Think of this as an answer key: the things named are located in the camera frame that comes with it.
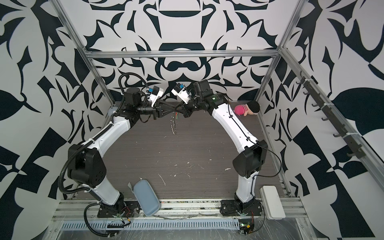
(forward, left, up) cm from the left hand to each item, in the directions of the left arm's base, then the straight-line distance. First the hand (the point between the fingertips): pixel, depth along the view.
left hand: (175, 105), depth 74 cm
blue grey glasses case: (-33, +16, -30) cm, 47 cm away
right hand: (0, 0, -1) cm, 1 cm away
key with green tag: (-3, -1, -5) cm, 6 cm away
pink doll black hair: (+21, -51, -27) cm, 61 cm away
